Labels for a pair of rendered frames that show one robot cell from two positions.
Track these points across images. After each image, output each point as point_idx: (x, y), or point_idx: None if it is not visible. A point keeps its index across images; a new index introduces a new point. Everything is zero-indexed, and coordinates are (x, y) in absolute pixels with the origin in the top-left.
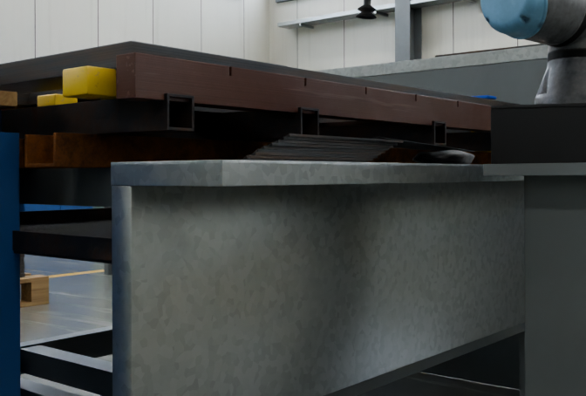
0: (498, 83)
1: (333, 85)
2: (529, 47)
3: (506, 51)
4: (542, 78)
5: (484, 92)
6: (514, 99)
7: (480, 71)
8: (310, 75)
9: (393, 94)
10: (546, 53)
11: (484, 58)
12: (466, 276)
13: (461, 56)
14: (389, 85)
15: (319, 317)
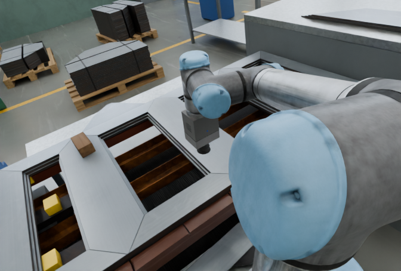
0: (344, 54)
1: (160, 254)
2: (369, 37)
3: (352, 36)
4: (373, 59)
5: (335, 56)
6: (352, 67)
7: (333, 42)
8: (149, 241)
9: (215, 216)
10: (380, 45)
11: (337, 36)
12: None
13: (323, 30)
14: (219, 193)
15: None
